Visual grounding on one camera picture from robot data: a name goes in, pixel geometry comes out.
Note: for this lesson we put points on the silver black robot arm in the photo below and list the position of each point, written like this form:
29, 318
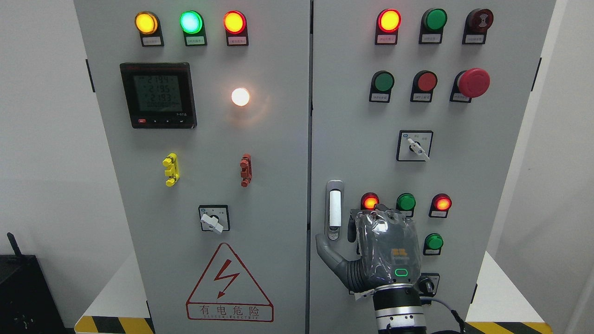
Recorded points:
398, 310

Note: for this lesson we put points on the green push button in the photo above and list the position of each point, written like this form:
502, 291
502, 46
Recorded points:
382, 81
433, 244

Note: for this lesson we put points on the bottom black selector switch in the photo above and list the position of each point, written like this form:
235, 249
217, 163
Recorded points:
428, 284

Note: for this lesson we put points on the red emergency stop button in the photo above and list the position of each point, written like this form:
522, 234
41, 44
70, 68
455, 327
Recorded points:
473, 82

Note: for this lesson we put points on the upper right selector switch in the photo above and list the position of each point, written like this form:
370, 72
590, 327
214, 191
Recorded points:
414, 145

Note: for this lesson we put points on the red electric hazard sign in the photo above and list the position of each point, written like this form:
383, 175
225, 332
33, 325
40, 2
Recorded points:
227, 291

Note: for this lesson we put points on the silver cabinet door handle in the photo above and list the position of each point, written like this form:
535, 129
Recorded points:
333, 208

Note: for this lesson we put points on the black box with antenna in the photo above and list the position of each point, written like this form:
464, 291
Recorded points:
26, 303

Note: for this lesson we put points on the green lit indicator light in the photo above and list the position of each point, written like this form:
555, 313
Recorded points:
191, 22

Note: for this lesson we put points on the left door selector switch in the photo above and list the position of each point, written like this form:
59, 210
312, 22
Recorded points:
214, 218

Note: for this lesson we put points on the bottom white selector switch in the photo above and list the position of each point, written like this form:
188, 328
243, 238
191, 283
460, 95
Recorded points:
361, 295

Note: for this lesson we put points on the grey robotic right hand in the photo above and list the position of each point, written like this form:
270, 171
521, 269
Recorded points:
388, 247

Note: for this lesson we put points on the red lit light top right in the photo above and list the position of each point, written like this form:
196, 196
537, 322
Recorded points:
389, 20

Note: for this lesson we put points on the red lit indicator light left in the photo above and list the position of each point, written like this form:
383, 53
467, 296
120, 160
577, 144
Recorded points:
234, 22

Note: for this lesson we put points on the red lit light lower left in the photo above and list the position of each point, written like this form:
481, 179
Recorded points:
369, 201

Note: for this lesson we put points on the green light lower middle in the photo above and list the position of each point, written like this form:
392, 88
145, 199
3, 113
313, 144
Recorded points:
406, 202

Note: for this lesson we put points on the green push button upper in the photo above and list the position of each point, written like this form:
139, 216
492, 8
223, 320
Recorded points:
382, 81

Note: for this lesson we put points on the green push button lower right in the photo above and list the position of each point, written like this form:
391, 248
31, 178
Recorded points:
433, 244

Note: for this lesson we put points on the right grey cabinet door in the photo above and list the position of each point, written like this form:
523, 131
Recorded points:
356, 129

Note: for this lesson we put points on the white lit indicator light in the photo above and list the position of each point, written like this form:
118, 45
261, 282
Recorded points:
240, 96

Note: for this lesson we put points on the red terminal connector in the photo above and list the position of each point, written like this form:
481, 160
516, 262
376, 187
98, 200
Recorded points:
245, 170

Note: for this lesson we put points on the yellow terminal connector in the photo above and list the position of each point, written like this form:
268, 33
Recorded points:
171, 169

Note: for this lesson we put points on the black digital power meter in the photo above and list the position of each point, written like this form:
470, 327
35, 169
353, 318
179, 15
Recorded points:
159, 95

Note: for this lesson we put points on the red push button upper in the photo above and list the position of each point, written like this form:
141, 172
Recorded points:
425, 81

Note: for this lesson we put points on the left grey cabinet door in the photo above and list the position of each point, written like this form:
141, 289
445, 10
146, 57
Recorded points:
270, 58

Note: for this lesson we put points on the green light top right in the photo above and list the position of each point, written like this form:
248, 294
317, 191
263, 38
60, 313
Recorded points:
434, 19

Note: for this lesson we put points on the yellow indicator light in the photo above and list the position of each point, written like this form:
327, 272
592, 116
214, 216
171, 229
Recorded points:
146, 23

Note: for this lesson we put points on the grey cabinet door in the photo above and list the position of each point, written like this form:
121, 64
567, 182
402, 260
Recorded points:
270, 58
356, 129

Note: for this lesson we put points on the red lit light lower right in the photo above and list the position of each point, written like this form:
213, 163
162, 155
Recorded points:
441, 202

